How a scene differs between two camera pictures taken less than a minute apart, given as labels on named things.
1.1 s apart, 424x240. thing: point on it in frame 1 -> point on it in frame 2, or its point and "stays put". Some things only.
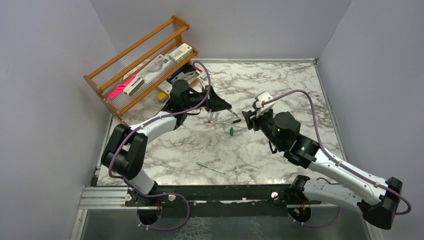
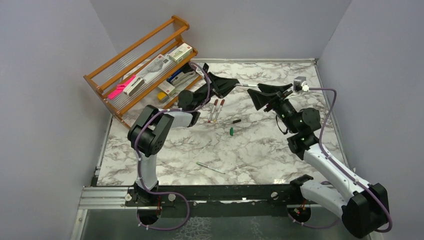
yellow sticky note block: x=162 y=96 stays put
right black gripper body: x=266 y=120 -> x=285 y=110
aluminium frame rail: x=104 y=198 stays put
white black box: x=133 y=86 stays put
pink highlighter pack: x=120 y=88 stays put
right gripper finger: x=252 y=123 -> x=261 y=99
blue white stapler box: x=188 y=67 stays put
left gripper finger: x=215 y=103 -> x=222 y=86
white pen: x=217 y=170 stays put
